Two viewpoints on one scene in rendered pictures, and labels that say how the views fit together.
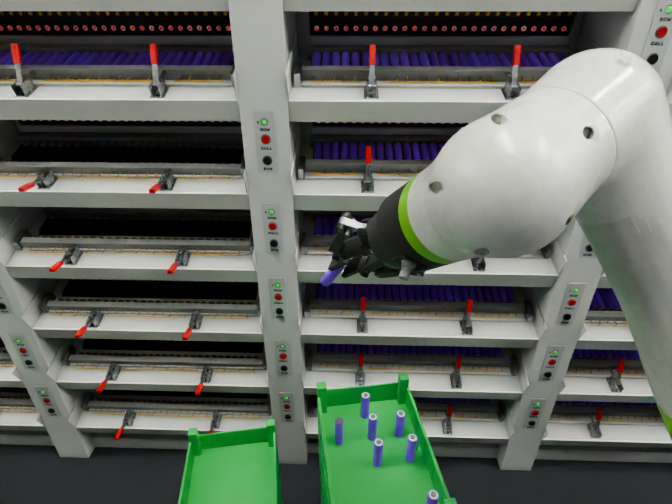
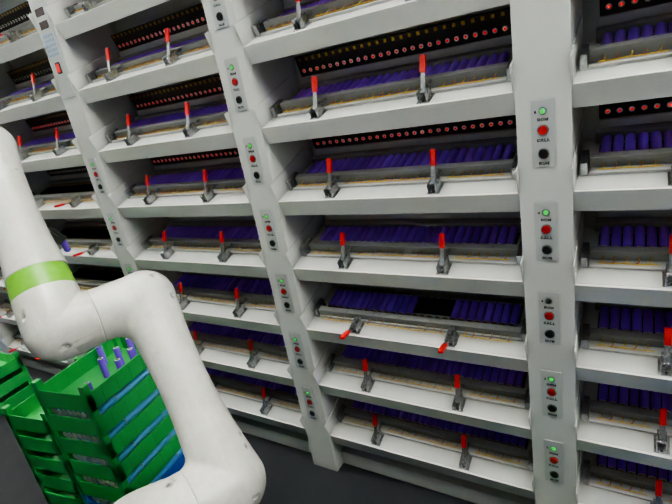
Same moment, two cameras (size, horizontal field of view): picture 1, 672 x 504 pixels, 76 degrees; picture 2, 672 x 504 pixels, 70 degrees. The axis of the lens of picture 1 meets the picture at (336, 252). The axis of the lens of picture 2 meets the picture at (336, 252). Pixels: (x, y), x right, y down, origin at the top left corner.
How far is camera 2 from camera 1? 1.39 m
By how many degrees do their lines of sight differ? 31
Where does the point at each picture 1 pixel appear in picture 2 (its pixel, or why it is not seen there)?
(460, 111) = (167, 148)
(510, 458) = (315, 452)
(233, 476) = not seen: hidden behind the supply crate
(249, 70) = (80, 137)
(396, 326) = (202, 307)
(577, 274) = (276, 266)
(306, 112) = (108, 157)
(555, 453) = (364, 462)
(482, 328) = (250, 314)
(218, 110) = (78, 160)
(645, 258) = not seen: outside the picture
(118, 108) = (47, 163)
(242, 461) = not seen: hidden behind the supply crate
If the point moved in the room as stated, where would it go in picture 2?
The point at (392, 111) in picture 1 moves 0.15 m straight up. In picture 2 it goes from (139, 151) to (124, 101)
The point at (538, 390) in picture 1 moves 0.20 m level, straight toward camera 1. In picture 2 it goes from (302, 378) to (240, 405)
